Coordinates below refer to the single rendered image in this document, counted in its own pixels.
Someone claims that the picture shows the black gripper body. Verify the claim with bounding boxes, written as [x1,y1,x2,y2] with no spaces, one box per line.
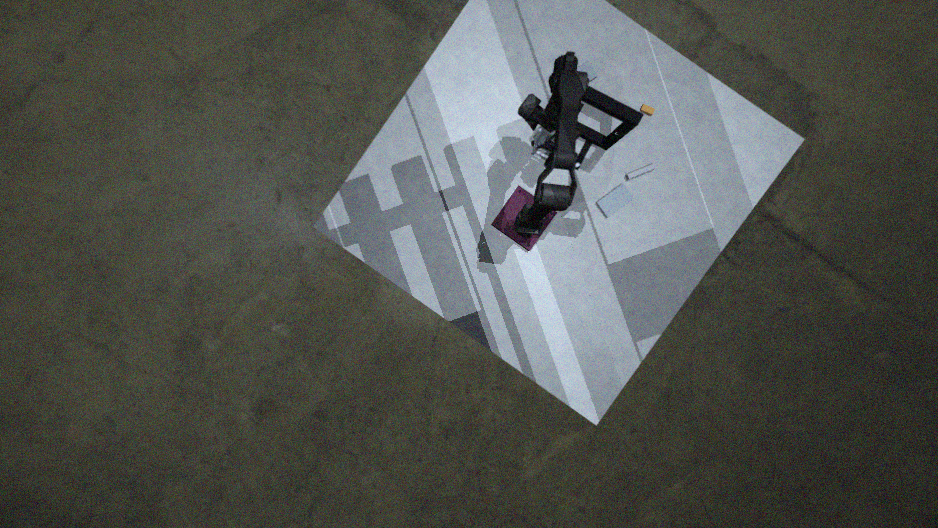
[517,94,557,133]

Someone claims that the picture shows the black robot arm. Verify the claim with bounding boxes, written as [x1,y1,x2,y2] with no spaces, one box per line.
[513,52,589,239]

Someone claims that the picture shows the dark grey flat bar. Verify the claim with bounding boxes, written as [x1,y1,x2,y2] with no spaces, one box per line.
[625,163,657,179]

